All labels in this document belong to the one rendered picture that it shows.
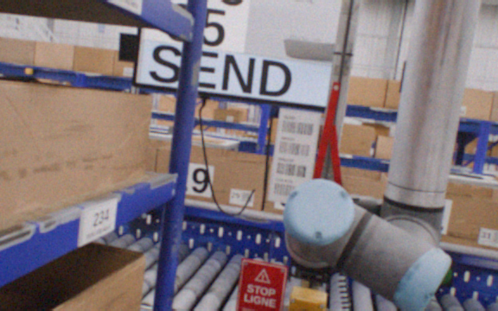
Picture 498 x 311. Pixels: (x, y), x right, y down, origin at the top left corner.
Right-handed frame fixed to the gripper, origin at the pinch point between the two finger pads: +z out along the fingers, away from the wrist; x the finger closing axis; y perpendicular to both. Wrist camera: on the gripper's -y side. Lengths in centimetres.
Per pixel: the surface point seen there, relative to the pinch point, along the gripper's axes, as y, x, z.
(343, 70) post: -35.6, 0.6, -14.1
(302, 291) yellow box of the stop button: 5.8, -1.2, 6.0
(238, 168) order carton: -38, -29, 53
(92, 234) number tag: 16, -18, -59
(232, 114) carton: -467, -220, 806
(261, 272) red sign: 3.5, -10.2, 6.6
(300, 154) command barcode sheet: -19.6, -5.6, -5.7
